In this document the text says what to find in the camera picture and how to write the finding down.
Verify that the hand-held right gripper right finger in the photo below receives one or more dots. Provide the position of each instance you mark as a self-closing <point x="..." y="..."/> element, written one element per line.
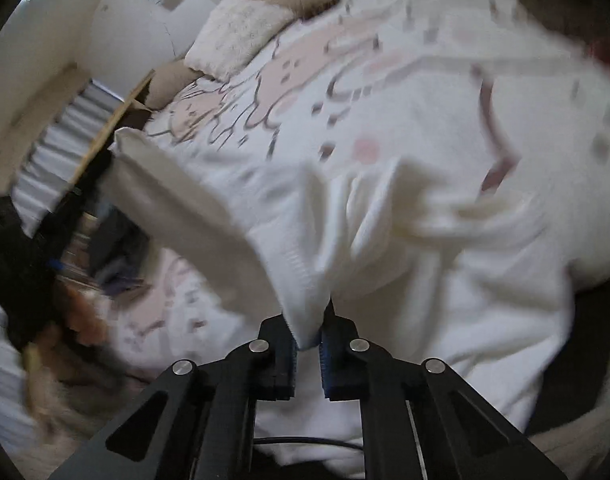
<point x="327" y="360"/>

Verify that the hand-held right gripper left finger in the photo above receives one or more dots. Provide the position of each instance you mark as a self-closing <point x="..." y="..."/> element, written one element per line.
<point x="288" y="360"/>

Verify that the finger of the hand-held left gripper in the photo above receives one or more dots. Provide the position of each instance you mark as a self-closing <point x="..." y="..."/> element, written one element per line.
<point x="75" y="195"/>

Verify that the white sweater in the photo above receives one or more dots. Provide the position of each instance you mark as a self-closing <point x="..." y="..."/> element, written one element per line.
<point x="395" y="260"/>

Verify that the person's left hand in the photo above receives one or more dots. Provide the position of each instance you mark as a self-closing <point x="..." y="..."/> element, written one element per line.
<point x="87" y="320"/>

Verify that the wooden shelf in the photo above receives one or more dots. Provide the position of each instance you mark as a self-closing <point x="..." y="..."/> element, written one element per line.
<point x="102" y="135"/>

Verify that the beige cushion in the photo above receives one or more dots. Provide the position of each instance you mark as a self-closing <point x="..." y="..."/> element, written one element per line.
<point x="170" y="85"/>

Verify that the white fluffy pillow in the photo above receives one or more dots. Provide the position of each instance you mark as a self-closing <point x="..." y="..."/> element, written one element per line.
<point x="235" y="35"/>

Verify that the printed blanket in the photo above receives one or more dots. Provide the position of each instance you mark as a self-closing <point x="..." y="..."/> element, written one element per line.
<point x="385" y="60"/>

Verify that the dark cloth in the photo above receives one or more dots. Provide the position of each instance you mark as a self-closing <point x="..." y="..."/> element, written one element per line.
<point x="565" y="5"/>

